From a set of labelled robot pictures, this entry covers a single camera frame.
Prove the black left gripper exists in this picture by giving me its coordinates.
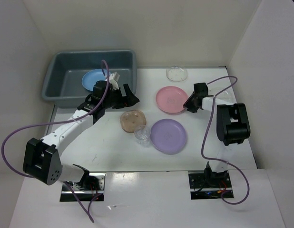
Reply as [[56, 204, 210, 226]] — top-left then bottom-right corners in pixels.
[[103, 84, 139, 109]]

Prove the pink plastic plate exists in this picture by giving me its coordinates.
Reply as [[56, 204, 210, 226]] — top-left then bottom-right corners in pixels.
[[156, 86, 188, 114]]

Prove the clear plastic cup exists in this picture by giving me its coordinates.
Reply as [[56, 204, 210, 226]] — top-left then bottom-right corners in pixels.
[[134, 125, 151, 145]]

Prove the blue plastic plate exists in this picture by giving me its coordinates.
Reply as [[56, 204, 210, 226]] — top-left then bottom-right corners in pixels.
[[81, 69, 107, 92]]

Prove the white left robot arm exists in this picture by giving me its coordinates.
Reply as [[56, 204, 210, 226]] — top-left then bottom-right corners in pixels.
[[23, 81, 139, 190]]

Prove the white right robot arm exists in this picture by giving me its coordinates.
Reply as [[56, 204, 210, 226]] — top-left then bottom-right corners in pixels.
[[183, 83, 251, 187]]

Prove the grey plastic bin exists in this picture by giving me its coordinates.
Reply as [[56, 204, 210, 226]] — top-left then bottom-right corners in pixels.
[[41, 49, 137, 108]]

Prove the brown translucent square plate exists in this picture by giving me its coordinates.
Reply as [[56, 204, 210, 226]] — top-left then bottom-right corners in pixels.
[[120, 110, 147, 133]]

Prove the clear dish at back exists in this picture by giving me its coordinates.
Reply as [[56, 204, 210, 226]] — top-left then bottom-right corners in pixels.
[[166, 66, 188, 82]]

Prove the clear bowl at right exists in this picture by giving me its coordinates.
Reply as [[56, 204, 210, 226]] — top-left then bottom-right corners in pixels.
[[209, 87, 234, 103]]

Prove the purple plastic plate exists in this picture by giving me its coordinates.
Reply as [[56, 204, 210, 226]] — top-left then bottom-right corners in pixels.
[[150, 119, 187, 155]]

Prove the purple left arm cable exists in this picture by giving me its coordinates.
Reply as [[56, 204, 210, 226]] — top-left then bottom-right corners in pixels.
[[1, 59, 110, 223]]

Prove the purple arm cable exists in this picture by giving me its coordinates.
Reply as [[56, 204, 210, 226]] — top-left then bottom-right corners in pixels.
[[201, 76, 250, 205], [1, 59, 110, 223]]

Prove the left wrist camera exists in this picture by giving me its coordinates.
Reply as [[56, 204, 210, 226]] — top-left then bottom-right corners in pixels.
[[109, 72, 120, 90]]

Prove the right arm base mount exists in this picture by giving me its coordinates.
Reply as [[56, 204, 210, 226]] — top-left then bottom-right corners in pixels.
[[188, 163, 234, 200]]

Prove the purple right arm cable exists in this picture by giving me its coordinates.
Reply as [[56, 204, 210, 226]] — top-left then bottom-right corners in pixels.
[[201, 76, 250, 205]]

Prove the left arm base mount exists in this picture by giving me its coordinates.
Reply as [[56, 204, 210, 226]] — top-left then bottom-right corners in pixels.
[[59, 172, 106, 202]]

